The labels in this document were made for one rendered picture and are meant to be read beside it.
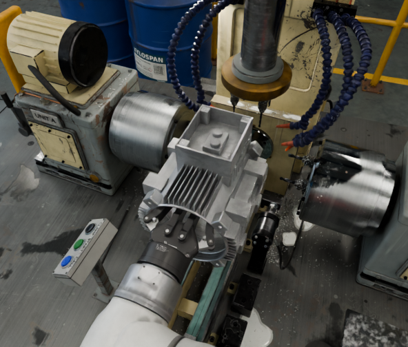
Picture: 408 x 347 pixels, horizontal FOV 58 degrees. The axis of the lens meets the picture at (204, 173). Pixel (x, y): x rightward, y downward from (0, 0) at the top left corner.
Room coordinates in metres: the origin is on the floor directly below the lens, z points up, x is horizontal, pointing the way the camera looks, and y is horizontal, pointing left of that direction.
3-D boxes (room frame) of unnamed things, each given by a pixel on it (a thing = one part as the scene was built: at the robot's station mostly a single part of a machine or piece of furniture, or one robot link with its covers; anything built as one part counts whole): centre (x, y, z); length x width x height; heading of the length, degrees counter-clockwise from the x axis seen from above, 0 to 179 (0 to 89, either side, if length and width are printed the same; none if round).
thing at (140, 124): (0.91, 0.21, 1.04); 0.37 x 0.25 x 0.25; 68
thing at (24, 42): (0.98, 0.48, 1.16); 0.33 x 0.26 x 0.42; 68
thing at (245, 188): (0.43, 0.00, 1.31); 0.20 x 0.19 x 0.19; 158
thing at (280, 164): (0.91, -0.18, 0.97); 0.30 x 0.11 x 0.34; 68
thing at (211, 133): (0.47, -0.02, 1.40); 0.12 x 0.11 x 0.07; 158
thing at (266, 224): (0.68, -0.27, 0.92); 0.45 x 0.13 x 0.24; 158
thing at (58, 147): (1.00, 0.43, 0.99); 0.35 x 0.31 x 0.37; 68
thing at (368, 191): (0.64, -0.43, 1.04); 0.41 x 0.25 x 0.25; 68
